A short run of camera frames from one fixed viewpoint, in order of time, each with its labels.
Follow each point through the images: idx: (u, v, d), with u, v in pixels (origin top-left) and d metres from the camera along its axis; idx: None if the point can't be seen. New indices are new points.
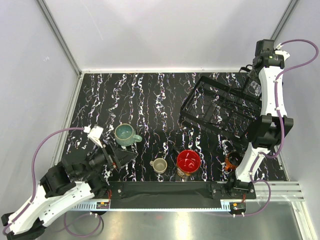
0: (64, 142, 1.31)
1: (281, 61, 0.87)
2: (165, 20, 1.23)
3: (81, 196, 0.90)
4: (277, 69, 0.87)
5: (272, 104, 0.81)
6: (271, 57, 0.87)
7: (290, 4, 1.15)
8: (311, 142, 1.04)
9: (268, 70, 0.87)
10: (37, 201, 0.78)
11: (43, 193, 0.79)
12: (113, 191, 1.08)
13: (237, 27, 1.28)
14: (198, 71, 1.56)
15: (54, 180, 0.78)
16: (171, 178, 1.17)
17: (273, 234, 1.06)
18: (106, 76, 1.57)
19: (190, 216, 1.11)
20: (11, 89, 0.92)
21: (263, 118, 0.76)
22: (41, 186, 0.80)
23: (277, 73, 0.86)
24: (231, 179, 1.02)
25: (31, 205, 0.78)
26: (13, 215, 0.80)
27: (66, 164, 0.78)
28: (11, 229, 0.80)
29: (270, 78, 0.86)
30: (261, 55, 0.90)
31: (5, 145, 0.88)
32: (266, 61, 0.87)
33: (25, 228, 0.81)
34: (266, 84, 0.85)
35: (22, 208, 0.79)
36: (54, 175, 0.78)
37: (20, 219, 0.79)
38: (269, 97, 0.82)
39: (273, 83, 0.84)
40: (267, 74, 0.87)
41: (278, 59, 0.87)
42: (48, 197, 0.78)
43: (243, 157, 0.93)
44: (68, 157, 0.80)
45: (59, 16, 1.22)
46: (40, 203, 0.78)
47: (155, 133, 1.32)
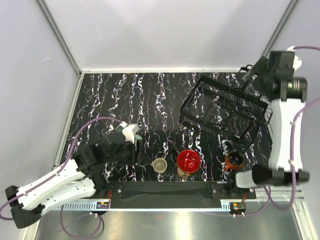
0: (63, 144, 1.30)
1: (302, 90, 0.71)
2: (165, 20, 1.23)
3: (85, 190, 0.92)
4: (295, 104, 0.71)
5: (287, 153, 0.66)
6: (290, 86, 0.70)
7: (290, 4, 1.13)
8: (312, 143, 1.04)
9: (284, 106, 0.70)
10: (64, 174, 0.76)
11: (73, 168, 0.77)
12: (113, 191, 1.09)
13: (237, 27, 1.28)
14: (198, 71, 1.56)
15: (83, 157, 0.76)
16: (171, 178, 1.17)
17: (273, 234, 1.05)
18: (106, 76, 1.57)
19: (190, 216, 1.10)
20: (11, 89, 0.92)
21: (273, 174, 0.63)
22: (72, 160, 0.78)
23: (295, 110, 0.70)
24: (231, 180, 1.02)
25: (57, 177, 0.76)
26: (27, 187, 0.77)
27: (108, 142, 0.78)
28: (21, 202, 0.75)
29: (286, 115, 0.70)
30: (278, 79, 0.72)
31: (5, 145, 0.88)
32: (284, 90, 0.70)
33: (34, 205, 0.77)
34: (281, 123, 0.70)
35: (40, 180, 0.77)
36: (85, 152, 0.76)
37: (36, 191, 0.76)
38: (283, 144, 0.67)
39: (290, 124, 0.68)
40: (284, 110, 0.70)
41: (299, 88, 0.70)
42: (78, 171, 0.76)
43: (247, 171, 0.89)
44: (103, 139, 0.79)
45: (59, 17, 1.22)
46: (67, 177, 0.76)
47: (155, 133, 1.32)
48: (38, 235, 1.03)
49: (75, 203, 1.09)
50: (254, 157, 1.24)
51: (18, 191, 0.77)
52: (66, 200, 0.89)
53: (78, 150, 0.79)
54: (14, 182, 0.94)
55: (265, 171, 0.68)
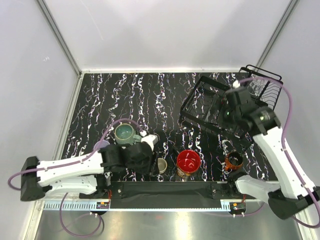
0: (63, 144, 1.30)
1: (274, 117, 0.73)
2: (165, 20, 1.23)
3: (88, 186, 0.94)
4: (276, 131, 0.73)
5: (295, 179, 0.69)
6: (263, 118, 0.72)
7: (290, 4, 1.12)
8: (312, 143, 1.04)
9: (269, 138, 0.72)
10: (87, 164, 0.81)
11: (98, 161, 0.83)
12: (113, 191, 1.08)
13: (237, 27, 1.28)
14: (198, 71, 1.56)
15: (108, 156, 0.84)
16: (171, 178, 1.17)
17: (273, 234, 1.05)
18: (106, 76, 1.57)
19: (190, 216, 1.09)
20: (11, 89, 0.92)
21: (298, 207, 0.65)
22: (98, 153, 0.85)
23: (278, 136, 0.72)
24: (231, 185, 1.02)
25: (80, 164, 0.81)
26: (49, 163, 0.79)
27: (138, 151, 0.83)
28: (39, 175, 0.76)
29: (275, 146, 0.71)
30: (249, 117, 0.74)
31: (5, 145, 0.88)
32: (259, 124, 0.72)
33: (46, 183, 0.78)
34: (275, 156, 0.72)
35: (64, 162, 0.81)
36: (111, 152, 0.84)
37: (55, 170, 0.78)
38: (288, 172, 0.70)
39: (283, 152, 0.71)
40: (270, 142, 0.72)
41: (271, 116, 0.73)
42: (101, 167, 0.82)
43: (261, 188, 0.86)
44: (133, 146, 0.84)
45: (59, 17, 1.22)
46: (91, 167, 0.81)
47: (155, 133, 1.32)
48: (38, 235, 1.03)
49: (75, 203, 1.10)
50: (254, 157, 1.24)
51: (39, 164, 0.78)
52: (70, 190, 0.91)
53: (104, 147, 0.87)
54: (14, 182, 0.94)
55: (284, 204, 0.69)
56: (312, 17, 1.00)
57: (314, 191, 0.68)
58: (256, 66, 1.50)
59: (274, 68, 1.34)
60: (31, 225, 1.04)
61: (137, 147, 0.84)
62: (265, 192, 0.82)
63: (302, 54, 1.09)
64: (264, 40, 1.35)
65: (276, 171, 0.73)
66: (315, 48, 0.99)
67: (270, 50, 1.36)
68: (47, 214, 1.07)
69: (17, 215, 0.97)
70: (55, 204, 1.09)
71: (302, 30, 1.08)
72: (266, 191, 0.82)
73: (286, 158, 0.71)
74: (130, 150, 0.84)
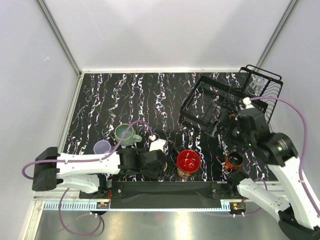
0: (63, 144, 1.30)
1: (291, 147, 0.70)
2: (165, 19, 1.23)
3: (92, 185, 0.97)
4: (293, 162, 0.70)
5: (312, 210, 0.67)
6: (280, 149, 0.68)
7: (290, 3, 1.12)
8: (312, 143, 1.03)
9: (286, 169, 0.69)
10: (106, 163, 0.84)
11: (116, 162, 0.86)
12: (113, 191, 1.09)
13: (237, 27, 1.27)
14: (198, 71, 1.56)
15: (125, 158, 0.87)
16: (171, 178, 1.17)
17: (273, 234, 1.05)
18: (106, 76, 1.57)
19: (190, 216, 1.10)
20: (11, 89, 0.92)
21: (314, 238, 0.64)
22: (117, 155, 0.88)
23: (296, 167, 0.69)
24: (230, 185, 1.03)
25: (99, 162, 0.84)
26: (69, 156, 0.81)
27: (154, 157, 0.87)
28: (58, 166, 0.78)
29: (292, 177, 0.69)
30: (265, 146, 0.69)
31: (5, 146, 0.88)
32: (277, 156, 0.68)
33: (63, 175, 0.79)
34: (291, 187, 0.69)
35: (83, 157, 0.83)
36: (127, 154, 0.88)
37: (74, 164, 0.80)
38: (305, 203, 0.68)
39: (300, 184, 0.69)
40: (287, 173, 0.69)
41: (287, 146, 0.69)
42: (117, 169, 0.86)
43: (271, 204, 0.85)
44: (150, 154, 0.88)
45: (59, 17, 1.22)
46: (107, 167, 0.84)
47: (155, 133, 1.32)
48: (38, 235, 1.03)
49: (76, 203, 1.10)
50: (254, 157, 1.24)
51: (60, 156, 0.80)
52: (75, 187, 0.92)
53: (123, 149, 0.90)
54: (14, 181, 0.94)
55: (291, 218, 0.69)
56: (312, 17, 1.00)
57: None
58: (256, 66, 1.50)
59: (274, 68, 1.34)
60: (31, 225, 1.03)
61: (153, 154, 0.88)
62: (275, 211, 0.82)
63: (302, 54, 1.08)
64: (264, 40, 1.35)
65: (291, 201, 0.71)
66: (315, 48, 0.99)
67: (270, 50, 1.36)
68: (47, 214, 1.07)
69: (17, 215, 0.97)
70: (55, 204, 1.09)
71: (302, 30, 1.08)
72: (276, 211, 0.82)
73: (304, 190, 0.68)
74: (146, 157, 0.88)
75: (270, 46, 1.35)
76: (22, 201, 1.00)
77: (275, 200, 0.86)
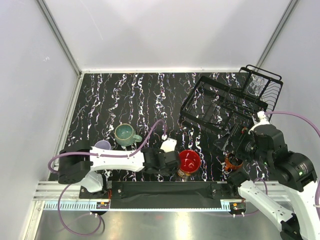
0: (63, 144, 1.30)
1: (312, 172, 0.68)
2: (165, 20, 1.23)
3: (99, 185, 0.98)
4: (311, 186, 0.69)
5: None
6: (300, 174, 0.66)
7: (290, 4, 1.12)
8: (311, 143, 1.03)
9: (304, 194, 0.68)
10: (132, 160, 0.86)
11: (140, 159, 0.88)
12: (113, 191, 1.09)
13: (237, 27, 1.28)
14: (198, 71, 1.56)
15: (147, 156, 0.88)
16: (171, 178, 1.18)
17: (273, 234, 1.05)
18: (106, 76, 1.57)
19: (190, 216, 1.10)
20: (12, 90, 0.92)
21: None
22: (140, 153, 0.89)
23: (313, 191, 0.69)
24: (230, 185, 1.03)
25: (126, 159, 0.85)
26: (101, 151, 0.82)
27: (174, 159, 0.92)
28: (91, 159, 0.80)
29: (308, 201, 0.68)
30: (284, 169, 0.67)
31: (5, 146, 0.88)
32: (296, 181, 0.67)
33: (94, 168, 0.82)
34: (304, 209, 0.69)
35: (113, 153, 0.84)
36: (150, 153, 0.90)
37: (105, 158, 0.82)
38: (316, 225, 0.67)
39: (314, 208, 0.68)
40: (303, 198, 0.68)
41: (308, 171, 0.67)
42: (139, 168, 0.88)
43: (273, 212, 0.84)
44: (169, 154, 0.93)
45: (59, 17, 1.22)
46: (134, 163, 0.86)
47: (155, 133, 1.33)
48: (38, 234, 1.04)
49: (75, 203, 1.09)
50: None
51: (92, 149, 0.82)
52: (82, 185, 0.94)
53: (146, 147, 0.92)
54: (14, 181, 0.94)
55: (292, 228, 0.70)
56: (312, 17, 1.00)
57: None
58: (256, 66, 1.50)
59: (274, 68, 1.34)
60: (31, 226, 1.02)
61: (172, 155, 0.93)
62: (277, 221, 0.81)
63: (302, 54, 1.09)
64: (264, 40, 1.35)
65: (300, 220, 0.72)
66: (314, 48, 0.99)
67: (269, 50, 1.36)
68: (47, 215, 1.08)
69: (18, 215, 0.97)
70: (55, 204, 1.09)
71: (302, 30, 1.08)
72: (278, 220, 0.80)
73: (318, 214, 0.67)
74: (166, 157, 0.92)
75: (269, 46, 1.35)
76: (22, 201, 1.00)
77: (278, 208, 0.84)
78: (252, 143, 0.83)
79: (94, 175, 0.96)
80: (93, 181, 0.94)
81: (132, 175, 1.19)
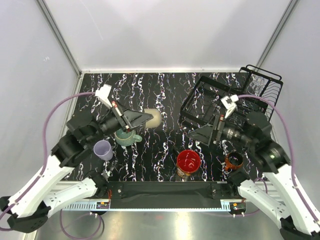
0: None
1: (284, 155, 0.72)
2: (164, 20, 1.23)
3: (87, 189, 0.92)
4: (286, 168, 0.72)
5: (308, 215, 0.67)
6: (273, 157, 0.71)
7: (290, 4, 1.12)
8: (311, 142, 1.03)
9: (280, 177, 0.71)
10: (49, 172, 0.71)
11: (56, 163, 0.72)
12: (113, 191, 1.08)
13: (237, 27, 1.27)
14: (198, 71, 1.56)
15: (67, 147, 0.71)
16: (171, 178, 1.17)
17: (273, 234, 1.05)
18: (106, 76, 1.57)
19: (190, 216, 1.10)
20: (11, 89, 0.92)
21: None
22: (53, 156, 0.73)
23: (289, 173, 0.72)
24: (230, 185, 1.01)
25: (42, 179, 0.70)
26: (14, 195, 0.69)
27: (73, 129, 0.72)
28: (13, 211, 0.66)
29: (286, 184, 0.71)
30: (260, 155, 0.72)
31: (5, 146, 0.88)
32: (270, 165, 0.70)
33: (32, 210, 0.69)
34: (286, 194, 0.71)
35: (29, 184, 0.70)
36: (67, 143, 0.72)
37: (26, 197, 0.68)
38: (301, 208, 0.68)
39: (294, 190, 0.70)
40: (281, 180, 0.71)
41: (280, 154, 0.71)
42: (64, 166, 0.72)
43: (272, 210, 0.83)
44: (82, 121, 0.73)
45: (59, 16, 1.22)
46: (54, 173, 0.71)
47: (155, 133, 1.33)
48: (38, 234, 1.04)
49: (75, 203, 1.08)
50: None
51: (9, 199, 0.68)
52: (71, 199, 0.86)
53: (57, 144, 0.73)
54: (13, 181, 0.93)
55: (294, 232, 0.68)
56: (312, 17, 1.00)
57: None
58: (256, 66, 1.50)
59: (274, 68, 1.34)
60: None
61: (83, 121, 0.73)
62: (277, 218, 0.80)
63: (302, 54, 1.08)
64: (264, 40, 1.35)
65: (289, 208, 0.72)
66: (315, 48, 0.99)
67: (270, 50, 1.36)
68: None
69: None
70: None
71: (302, 30, 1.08)
72: (278, 218, 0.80)
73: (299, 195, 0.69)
74: (106, 120, 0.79)
75: (269, 46, 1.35)
76: None
77: (277, 205, 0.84)
78: (234, 128, 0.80)
79: (73, 190, 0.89)
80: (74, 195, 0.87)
81: (132, 175, 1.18)
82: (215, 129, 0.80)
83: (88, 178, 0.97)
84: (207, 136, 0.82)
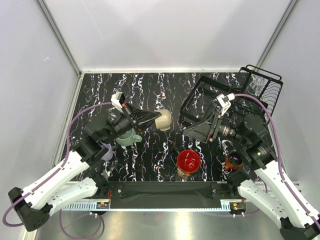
0: (63, 144, 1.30)
1: (271, 152, 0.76)
2: (164, 20, 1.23)
3: (87, 188, 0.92)
4: (273, 164, 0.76)
5: (300, 208, 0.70)
6: (259, 155, 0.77)
7: (290, 3, 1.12)
8: (311, 143, 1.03)
9: (268, 172, 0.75)
10: (69, 166, 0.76)
11: (77, 158, 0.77)
12: (113, 191, 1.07)
13: (237, 27, 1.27)
14: (198, 71, 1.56)
15: (87, 147, 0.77)
16: (171, 178, 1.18)
17: (273, 234, 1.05)
18: (106, 76, 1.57)
19: (190, 216, 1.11)
20: (11, 89, 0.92)
21: (306, 235, 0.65)
22: (75, 152, 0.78)
23: (276, 168, 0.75)
24: (230, 185, 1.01)
25: (62, 171, 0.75)
26: (31, 185, 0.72)
27: (91, 132, 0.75)
28: (27, 201, 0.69)
29: (275, 179, 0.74)
30: (249, 154, 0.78)
31: (5, 146, 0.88)
32: (258, 163, 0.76)
33: (43, 203, 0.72)
34: (276, 188, 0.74)
35: (48, 175, 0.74)
36: (86, 142, 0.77)
37: (43, 187, 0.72)
38: (292, 202, 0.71)
39: (283, 184, 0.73)
40: (269, 175, 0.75)
41: (267, 153, 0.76)
42: (84, 161, 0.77)
43: (272, 209, 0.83)
44: (97, 124, 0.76)
45: (59, 17, 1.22)
46: (73, 168, 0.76)
47: (155, 133, 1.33)
48: (39, 234, 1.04)
49: (75, 203, 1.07)
50: None
51: (24, 189, 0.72)
52: (72, 199, 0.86)
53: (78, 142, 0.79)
54: (14, 181, 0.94)
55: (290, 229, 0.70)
56: (312, 17, 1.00)
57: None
58: (256, 66, 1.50)
59: (273, 68, 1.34)
60: None
61: (99, 124, 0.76)
62: (277, 218, 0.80)
63: (302, 54, 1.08)
64: (264, 40, 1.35)
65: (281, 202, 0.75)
66: (315, 47, 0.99)
67: (270, 50, 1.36)
68: None
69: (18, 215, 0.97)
70: None
71: (302, 30, 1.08)
72: (278, 217, 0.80)
73: (288, 189, 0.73)
74: (119, 122, 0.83)
75: (269, 46, 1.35)
76: None
77: (277, 205, 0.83)
78: (229, 126, 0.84)
79: (74, 190, 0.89)
80: (75, 195, 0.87)
81: (132, 175, 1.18)
82: (213, 127, 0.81)
83: (87, 177, 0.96)
84: (204, 133, 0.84)
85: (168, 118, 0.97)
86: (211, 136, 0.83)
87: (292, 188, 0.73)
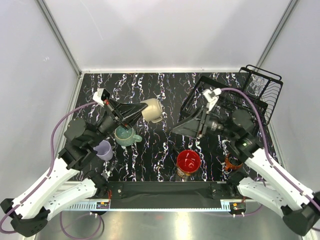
0: (63, 144, 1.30)
1: (257, 142, 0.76)
2: (164, 19, 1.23)
3: (86, 190, 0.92)
4: (260, 152, 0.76)
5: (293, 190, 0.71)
6: (245, 145, 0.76)
7: (290, 3, 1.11)
8: (311, 143, 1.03)
9: (256, 160, 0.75)
10: (56, 174, 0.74)
11: (63, 166, 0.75)
12: (113, 191, 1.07)
13: (237, 27, 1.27)
14: (198, 71, 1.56)
15: (74, 152, 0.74)
16: (171, 178, 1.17)
17: (273, 234, 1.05)
18: (107, 76, 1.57)
19: (190, 217, 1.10)
20: (11, 90, 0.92)
21: (305, 215, 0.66)
22: (60, 159, 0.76)
23: (264, 154, 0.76)
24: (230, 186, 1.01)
25: (49, 180, 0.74)
26: (20, 196, 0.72)
27: (70, 138, 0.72)
28: (18, 212, 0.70)
29: (264, 165, 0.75)
30: (236, 146, 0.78)
31: (5, 146, 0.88)
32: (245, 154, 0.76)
33: (35, 212, 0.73)
34: (267, 174, 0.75)
35: (36, 184, 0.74)
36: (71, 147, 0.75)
37: (31, 198, 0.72)
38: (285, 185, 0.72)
39: (273, 169, 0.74)
40: (258, 163, 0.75)
41: (252, 143, 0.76)
42: (70, 169, 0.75)
43: (272, 200, 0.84)
44: (77, 127, 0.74)
45: (59, 17, 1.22)
46: (60, 176, 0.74)
47: (155, 133, 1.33)
48: (39, 235, 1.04)
49: (76, 203, 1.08)
50: None
51: (14, 200, 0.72)
52: (70, 201, 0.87)
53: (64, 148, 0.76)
54: (14, 181, 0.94)
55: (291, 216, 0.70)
56: (312, 16, 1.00)
57: (314, 197, 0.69)
58: (256, 66, 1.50)
59: (274, 68, 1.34)
60: None
61: (78, 129, 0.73)
62: (278, 207, 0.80)
63: (302, 54, 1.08)
64: (264, 40, 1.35)
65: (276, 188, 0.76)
66: (315, 47, 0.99)
67: (270, 50, 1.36)
68: None
69: None
70: None
71: (302, 30, 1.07)
72: (278, 207, 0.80)
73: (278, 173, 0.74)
74: (103, 121, 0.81)
75: (270, 46, 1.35)
76: None
77: (276, 195, 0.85)
78: (218, 121, 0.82)
79: (72, 192, 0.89)
80: (72, 197, 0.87)
81: (132, 175, 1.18)
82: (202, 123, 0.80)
83: (87, 178, 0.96)
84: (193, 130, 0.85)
85: (157, 108, 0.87)
86: (200, 132, 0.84)
87: (281, 171, 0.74)
